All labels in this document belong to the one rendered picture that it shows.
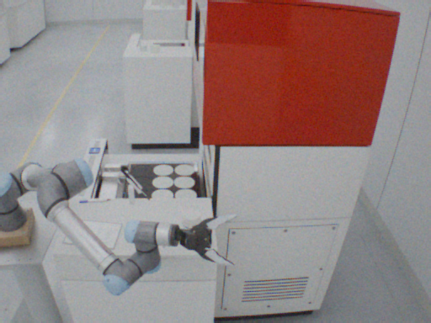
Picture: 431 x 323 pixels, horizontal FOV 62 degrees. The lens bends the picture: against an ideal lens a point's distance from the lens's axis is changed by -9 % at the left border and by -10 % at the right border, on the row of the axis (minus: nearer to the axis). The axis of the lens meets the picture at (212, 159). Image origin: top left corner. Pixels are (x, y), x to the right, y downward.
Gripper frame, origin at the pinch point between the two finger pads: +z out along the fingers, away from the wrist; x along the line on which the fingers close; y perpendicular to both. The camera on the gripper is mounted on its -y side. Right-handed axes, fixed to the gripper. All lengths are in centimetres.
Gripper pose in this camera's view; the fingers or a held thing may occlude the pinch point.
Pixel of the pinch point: (236, 240)
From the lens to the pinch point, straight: 118.8
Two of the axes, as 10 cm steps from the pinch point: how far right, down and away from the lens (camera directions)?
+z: 9.8, 0.4, -1.9
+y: 1.8, 0.8, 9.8
